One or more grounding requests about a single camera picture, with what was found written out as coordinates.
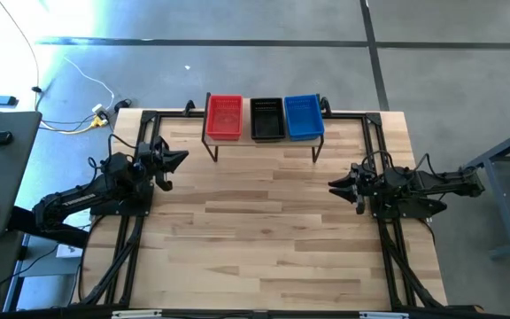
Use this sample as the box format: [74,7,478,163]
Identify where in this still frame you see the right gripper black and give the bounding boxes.
[328,161,388,215]

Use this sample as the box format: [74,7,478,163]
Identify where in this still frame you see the thin white floor cable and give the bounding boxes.
[0,0,42,112]

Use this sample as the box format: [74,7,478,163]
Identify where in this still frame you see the grey desk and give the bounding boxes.
[0,110,43,243]

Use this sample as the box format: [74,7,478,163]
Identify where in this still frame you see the blue plastic slotted basket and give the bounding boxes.
[282,93,326,142]

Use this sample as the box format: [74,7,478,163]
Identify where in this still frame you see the yellow plug with cable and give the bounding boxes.
[37,115,110,135]

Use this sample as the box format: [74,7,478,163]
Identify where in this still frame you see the black aluminium table frame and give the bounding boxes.
[71,108,486,319]

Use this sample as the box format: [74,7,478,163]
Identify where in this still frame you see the red plastic slotted basket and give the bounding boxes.
[205,94,244,142]

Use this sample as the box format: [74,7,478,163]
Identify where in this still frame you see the white paper sheet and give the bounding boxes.
[55,242,83,261]

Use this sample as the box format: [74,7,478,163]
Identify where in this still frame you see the wooden shelf with black legs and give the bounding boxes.
[200,91,327,164]

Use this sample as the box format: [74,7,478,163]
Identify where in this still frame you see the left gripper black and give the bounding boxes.
[142,135,190,192]

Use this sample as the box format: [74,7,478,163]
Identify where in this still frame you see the white power cable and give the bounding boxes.
[63,56,117,112]

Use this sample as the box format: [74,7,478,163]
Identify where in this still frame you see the black plastic slotted basket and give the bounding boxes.
[249,97,287,143]

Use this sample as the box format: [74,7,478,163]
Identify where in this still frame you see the black desk leg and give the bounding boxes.
[9,207,90,249]

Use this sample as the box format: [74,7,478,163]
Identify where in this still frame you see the white box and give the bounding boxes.
[66,212,95,231]

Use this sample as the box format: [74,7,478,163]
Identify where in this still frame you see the grey-blue metal table frame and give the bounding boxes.
[458,120,510,261]

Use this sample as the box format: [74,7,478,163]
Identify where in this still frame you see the silver frame bracket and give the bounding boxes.
[359,311,409,319]
[112,309,163,319]

